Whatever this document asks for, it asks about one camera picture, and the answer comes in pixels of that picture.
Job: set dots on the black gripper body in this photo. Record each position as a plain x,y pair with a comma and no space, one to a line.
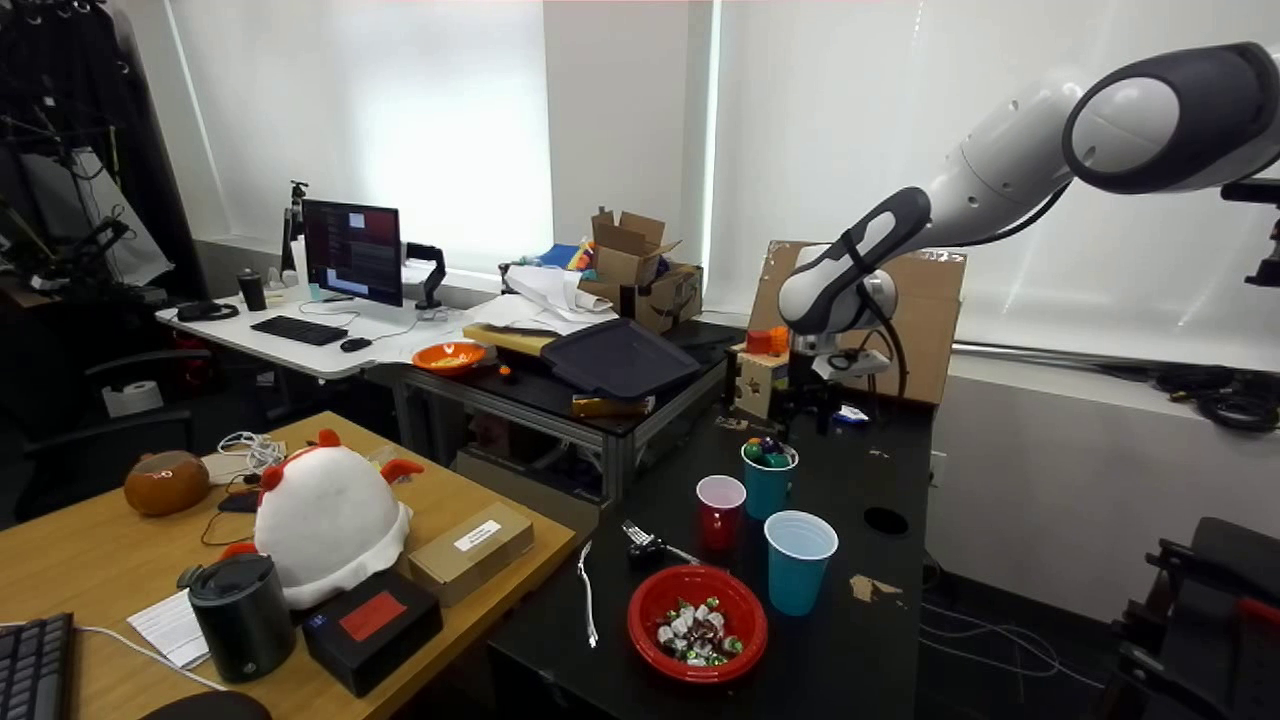
819,364

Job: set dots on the blue cup with toys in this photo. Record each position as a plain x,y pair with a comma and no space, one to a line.
769,494

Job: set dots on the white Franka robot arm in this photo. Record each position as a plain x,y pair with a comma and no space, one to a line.
1002,175

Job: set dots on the red plastic cup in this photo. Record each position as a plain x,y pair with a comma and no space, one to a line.
718,524

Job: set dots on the empty blue plastic cup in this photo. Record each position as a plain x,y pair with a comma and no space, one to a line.
798,573

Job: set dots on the red plastic bowl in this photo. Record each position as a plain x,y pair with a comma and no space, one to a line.
661,602

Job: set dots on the orange bowl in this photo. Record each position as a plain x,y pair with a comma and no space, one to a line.
449,358

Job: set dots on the black cup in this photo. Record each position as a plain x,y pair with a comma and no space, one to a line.
255,289

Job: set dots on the orange toy basketball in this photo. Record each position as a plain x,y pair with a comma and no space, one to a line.
773,340

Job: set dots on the white blue toothpaste tube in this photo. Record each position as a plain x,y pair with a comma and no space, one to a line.
848,415

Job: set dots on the brown cardboard sheet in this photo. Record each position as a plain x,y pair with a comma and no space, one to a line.
932,332

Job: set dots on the open cardboard shipping box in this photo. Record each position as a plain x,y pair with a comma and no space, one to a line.
645,275

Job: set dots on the dark blue bin lid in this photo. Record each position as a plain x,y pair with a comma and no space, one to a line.
620,358

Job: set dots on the beige paper scrap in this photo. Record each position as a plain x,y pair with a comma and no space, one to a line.
868,585

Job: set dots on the white plastic fork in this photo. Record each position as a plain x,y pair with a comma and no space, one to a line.
655,539

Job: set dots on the white crumpled cloth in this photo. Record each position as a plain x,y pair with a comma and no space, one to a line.
555,294

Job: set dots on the black metal cart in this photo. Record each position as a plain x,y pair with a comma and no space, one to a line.
535,402

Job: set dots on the white plastic strip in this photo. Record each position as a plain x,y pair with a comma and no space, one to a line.
590,602

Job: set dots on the small brown cardboard box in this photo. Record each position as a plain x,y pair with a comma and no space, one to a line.
465,549

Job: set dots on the white office desk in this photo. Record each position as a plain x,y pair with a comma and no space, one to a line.
384,332

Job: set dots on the black computer mouse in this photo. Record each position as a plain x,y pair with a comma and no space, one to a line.
352,346

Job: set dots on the black computer monitor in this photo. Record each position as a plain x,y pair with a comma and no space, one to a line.
352,248

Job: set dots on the white plush chicken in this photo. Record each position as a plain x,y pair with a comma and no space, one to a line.
327,521

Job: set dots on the black box with red label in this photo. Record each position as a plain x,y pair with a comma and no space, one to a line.
371,630

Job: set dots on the black keyboard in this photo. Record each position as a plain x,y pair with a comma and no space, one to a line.
34,665
300,331

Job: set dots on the clear glass object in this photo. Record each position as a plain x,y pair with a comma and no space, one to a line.
250,445

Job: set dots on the black mug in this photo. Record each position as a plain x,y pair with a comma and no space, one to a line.
240,621

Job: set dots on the brown toy football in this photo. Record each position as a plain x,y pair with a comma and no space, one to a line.
167,483

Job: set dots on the white tissue box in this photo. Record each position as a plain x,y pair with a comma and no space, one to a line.
131,396

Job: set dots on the black rounded pouch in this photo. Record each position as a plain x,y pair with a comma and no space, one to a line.
206,705

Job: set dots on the white paper sheet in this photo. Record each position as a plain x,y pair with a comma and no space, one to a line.
167,624

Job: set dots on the black office chair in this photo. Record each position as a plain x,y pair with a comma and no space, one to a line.
93,443

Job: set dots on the light wooden desk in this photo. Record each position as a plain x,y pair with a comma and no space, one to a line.
93,561

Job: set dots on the black hanging clothing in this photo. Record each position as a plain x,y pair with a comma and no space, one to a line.
81,122

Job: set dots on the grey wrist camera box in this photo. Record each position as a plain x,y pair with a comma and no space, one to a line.
861,360

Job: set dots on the black equipment frame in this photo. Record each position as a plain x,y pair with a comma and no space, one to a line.
1202,624

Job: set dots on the camera on black stand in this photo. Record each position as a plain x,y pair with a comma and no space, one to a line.
293,225

